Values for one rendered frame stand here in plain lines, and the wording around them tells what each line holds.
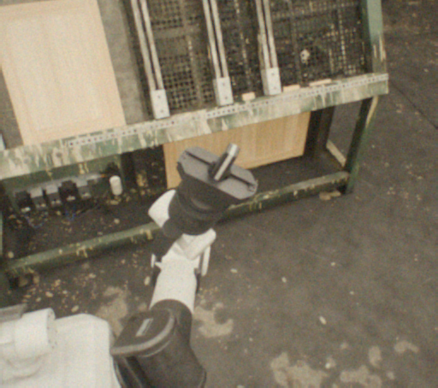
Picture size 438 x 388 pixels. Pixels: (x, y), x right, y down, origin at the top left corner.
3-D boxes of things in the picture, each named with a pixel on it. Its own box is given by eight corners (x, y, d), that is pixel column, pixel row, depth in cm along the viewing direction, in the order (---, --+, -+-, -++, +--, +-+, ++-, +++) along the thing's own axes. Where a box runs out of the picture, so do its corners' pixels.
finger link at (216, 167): (229, 157, 58) (215, 179, 63) (236, 141, 60) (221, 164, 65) (219, 152, 58) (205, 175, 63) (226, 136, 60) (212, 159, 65)
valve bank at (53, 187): (18, 238, 190) (-1, 202, 174) (17, 215, 200) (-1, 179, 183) (132, 209, 202) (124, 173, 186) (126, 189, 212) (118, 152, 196)
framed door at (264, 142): (167, 185, 258) (168, 188, 256) (158, 111, 220) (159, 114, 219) (300, 152, 280) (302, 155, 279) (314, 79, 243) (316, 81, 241)
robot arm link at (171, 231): (230, 210, 75) (210, 235, 84) (188, 167, 77) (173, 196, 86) (186, 250, 69) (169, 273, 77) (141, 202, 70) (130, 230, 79)
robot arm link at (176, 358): (204, 337, 88) (201, 394, 75) (165, 351, 89) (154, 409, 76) (180, 292, 85) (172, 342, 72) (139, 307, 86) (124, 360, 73)
